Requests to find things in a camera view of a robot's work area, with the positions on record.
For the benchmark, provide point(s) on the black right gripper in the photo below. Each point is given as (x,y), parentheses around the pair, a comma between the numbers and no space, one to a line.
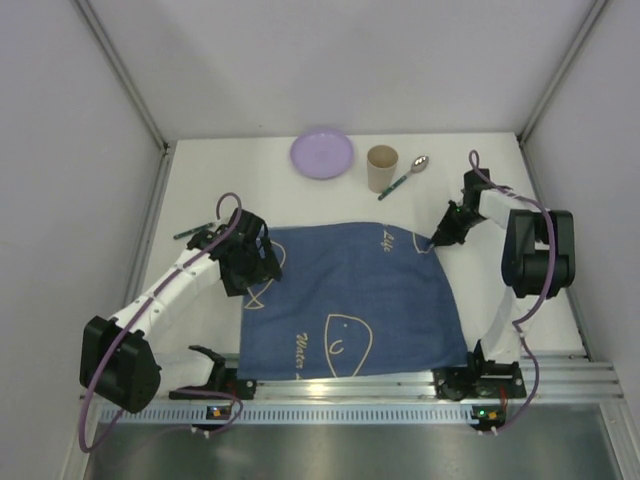
(451,226)

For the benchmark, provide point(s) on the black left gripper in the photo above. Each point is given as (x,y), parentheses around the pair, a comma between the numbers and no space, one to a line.
(257,257)

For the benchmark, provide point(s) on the blue cloth placemat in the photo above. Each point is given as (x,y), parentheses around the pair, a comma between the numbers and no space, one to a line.
(355,299)

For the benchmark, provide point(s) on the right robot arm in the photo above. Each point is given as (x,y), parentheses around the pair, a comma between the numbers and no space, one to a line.
(538,260)

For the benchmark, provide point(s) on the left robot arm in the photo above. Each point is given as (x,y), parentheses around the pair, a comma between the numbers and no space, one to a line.
(118,360)

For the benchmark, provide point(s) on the beige cup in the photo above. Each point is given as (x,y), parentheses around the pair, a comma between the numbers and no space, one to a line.
(382,161)

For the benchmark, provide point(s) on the lilac plate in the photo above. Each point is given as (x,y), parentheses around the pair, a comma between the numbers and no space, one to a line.
(322,153)

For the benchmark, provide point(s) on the green handled fork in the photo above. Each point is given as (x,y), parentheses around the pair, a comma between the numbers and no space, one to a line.
(193,231)

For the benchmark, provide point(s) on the green handled spoon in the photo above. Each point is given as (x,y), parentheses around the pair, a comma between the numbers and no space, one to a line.
(417,166)

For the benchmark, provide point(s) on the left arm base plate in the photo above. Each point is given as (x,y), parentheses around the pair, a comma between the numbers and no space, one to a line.
(222,380)

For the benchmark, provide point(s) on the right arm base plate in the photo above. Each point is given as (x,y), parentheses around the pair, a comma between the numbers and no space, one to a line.
(493,382)

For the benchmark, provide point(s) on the aluminium front rail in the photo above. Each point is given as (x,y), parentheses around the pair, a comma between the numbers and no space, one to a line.
(554,379)

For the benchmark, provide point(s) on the slotted cable duct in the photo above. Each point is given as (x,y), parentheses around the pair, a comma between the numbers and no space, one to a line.
(218,413)

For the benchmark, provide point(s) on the left aluminium frame post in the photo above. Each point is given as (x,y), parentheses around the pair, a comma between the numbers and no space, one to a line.
(118,67)

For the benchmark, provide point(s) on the aluminium frame post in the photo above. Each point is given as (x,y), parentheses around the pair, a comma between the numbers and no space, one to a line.
(118,67)
(595,13)

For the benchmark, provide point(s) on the right aluminium frame post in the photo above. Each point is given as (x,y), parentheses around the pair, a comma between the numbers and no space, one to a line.
(595,13)

